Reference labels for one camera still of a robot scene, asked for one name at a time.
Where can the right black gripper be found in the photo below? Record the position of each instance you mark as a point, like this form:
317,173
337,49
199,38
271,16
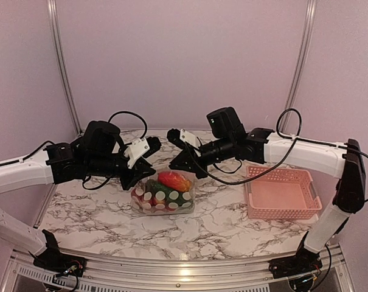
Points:
188,165

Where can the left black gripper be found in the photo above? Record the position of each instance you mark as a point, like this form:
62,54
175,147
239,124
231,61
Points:
142,166

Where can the red orange fake mango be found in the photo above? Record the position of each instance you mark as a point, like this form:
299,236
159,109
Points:
174,180

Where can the clear zip top bag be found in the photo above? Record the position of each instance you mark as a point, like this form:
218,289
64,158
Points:
190,176

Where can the green fake cucumber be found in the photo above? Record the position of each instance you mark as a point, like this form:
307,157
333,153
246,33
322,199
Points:
173,199

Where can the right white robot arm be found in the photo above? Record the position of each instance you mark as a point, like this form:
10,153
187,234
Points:
343,161

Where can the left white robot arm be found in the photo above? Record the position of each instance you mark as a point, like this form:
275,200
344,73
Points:
28,171

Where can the pink plastic basket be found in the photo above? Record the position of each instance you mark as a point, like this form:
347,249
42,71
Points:
282,194

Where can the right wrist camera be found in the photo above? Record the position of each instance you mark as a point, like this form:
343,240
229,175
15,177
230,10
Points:
182,137

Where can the front aluminium rail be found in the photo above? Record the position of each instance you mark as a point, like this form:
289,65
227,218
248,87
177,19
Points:
108,273

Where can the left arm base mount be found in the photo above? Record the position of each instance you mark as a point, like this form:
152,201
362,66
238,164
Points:
54,260

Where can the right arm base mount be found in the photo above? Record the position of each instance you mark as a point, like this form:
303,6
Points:
303,261

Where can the left aluminium frame post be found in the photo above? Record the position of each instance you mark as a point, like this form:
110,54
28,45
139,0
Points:
56,36

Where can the aluminium frame post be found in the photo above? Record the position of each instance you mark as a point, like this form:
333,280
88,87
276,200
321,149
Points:
56,36
303,52

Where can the right aluminium frame post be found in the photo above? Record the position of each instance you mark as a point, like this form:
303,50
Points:
303,52

